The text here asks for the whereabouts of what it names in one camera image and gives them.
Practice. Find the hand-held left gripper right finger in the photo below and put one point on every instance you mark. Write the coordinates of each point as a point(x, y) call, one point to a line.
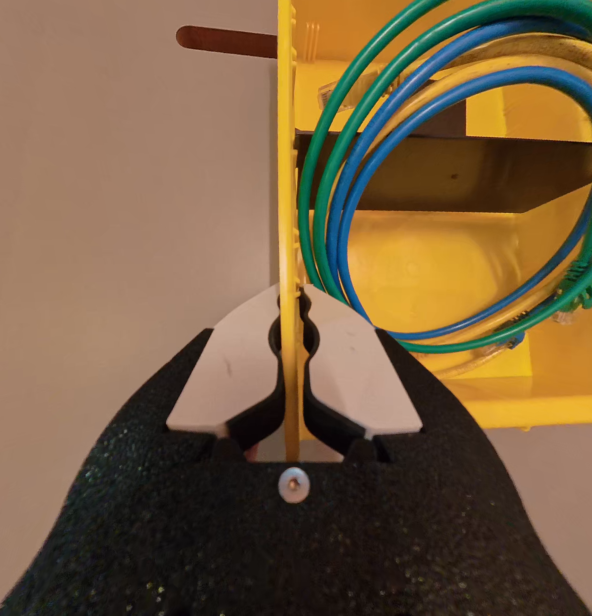
point(358, 380)

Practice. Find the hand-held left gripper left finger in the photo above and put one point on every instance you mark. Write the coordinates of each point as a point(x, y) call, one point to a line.
point(223, 370)

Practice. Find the black bin divider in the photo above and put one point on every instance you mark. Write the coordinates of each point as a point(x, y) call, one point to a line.
point(421, 173)

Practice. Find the yellow plastic bin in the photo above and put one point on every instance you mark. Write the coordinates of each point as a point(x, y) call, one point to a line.
point(421, 260)

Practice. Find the brown wooden strip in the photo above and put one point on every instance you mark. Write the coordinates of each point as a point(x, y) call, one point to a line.
point(219, 41)

